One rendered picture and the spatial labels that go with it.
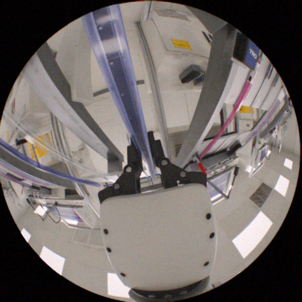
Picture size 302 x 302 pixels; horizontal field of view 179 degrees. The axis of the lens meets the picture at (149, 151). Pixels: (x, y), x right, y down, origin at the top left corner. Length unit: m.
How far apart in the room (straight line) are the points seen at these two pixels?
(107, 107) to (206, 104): 1.96
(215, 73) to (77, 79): 0.24
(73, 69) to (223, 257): 2.46
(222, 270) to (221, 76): 2.34
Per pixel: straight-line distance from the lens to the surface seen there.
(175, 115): 2.15
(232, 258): 2.37
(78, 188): 0.83
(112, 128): 2.04
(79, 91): 0.17
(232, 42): 0.17
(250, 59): 0.18
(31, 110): 0.74
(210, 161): 0.55
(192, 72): 0.55
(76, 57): 0.21
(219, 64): 0.22
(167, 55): 0.46
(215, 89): 0.22
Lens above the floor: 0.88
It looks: 19 degrees up
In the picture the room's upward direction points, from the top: 168 degrees clockwise
